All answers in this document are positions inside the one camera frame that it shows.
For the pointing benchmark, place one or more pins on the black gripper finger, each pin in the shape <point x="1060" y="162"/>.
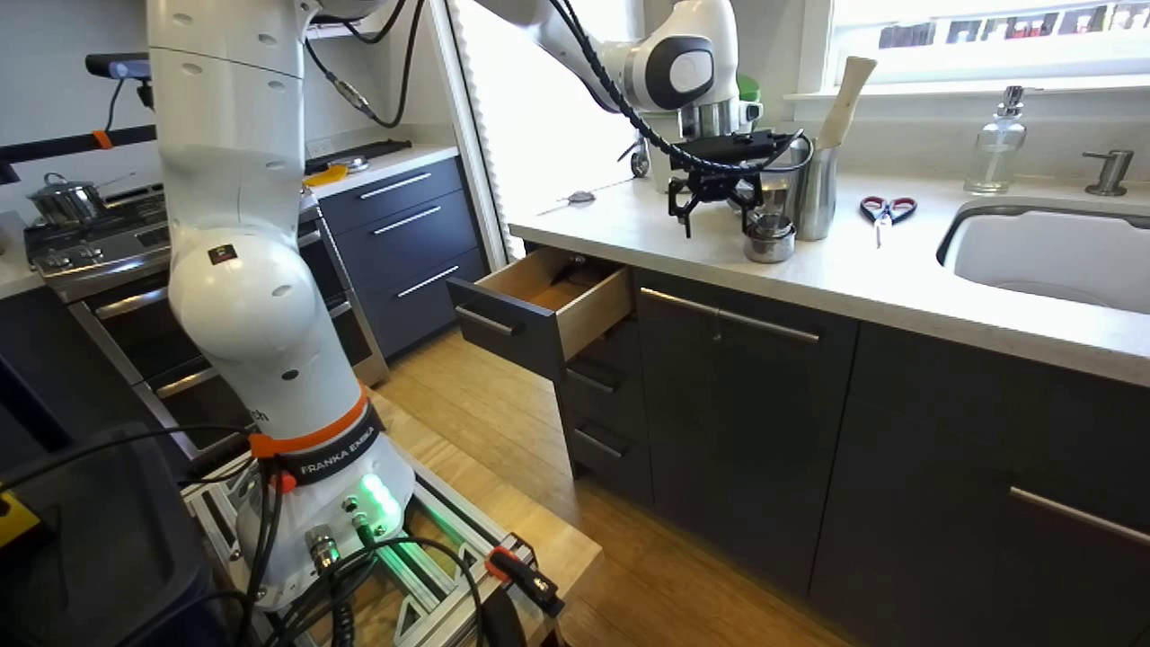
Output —
<point x="757" y="203"/>
<point x="685" y="203"/>

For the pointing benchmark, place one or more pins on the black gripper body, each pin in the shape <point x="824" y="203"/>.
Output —
<point x="731" y="162"/>

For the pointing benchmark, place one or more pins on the larger metal pot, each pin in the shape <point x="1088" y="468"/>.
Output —
<point x="769" y="245"/>

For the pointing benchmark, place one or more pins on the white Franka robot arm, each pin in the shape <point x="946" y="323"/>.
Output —
<point x="240" y="298"/>

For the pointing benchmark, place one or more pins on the open wooden drawer dark front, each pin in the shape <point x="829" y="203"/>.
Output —
<point x="508" y="323"/>

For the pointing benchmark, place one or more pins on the blue drawer cabinet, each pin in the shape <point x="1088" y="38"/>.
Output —
<point x="418" y="255"/>

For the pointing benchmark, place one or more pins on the metal cylinder utensil holder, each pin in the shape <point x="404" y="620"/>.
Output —
<point x="817" y="200"/>

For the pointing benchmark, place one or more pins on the white container green lid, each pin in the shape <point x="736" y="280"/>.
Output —
<point x="749" y="88"/>

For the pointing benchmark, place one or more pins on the wooden spatula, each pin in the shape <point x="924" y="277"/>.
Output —
<point x="846" y="100"/>

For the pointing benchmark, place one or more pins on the white door with blinds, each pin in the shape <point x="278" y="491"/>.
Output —
<point x="525" y="132"/>

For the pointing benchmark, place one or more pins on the dark kitchen base cabinet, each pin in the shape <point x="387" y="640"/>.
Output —
<point x="743" y="443"/>

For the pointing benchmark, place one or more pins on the clear glass soap bottle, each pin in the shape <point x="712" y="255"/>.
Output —
<point x="997" y="148"/>

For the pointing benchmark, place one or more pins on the kitchen window with blinds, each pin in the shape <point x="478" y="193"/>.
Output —
<point x="992" y="29"/>

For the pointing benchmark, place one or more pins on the kitchen sink basin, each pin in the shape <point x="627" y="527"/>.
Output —
<point x="1053" y="255"/>

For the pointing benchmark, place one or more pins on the metal faucet lever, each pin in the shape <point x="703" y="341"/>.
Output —
<point x="1112" y="173"/>

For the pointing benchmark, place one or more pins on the yellow object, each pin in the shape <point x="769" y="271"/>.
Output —
<point x="323" y="176"/>

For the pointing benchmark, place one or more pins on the red black clamp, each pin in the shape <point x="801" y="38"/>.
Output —
<point x="524" y="570"/>

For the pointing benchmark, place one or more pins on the steel stove range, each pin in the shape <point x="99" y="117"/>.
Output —
<point x="108" y="245"/>

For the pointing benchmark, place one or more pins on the black bar orange tape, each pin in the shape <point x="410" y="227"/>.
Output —
<point x="72" y="146"/>

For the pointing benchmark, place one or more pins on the metal kettle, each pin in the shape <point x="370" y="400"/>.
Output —
<point x="64" y="203"/>

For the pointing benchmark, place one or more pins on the black equipment case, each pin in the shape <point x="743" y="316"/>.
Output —
<point x="84" y="560"/>

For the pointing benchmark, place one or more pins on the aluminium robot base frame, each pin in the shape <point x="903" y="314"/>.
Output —
<point x="418" y="586"/>

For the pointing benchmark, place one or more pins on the camera bar on stand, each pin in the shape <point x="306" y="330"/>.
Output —
<point x="116" y="67"/>

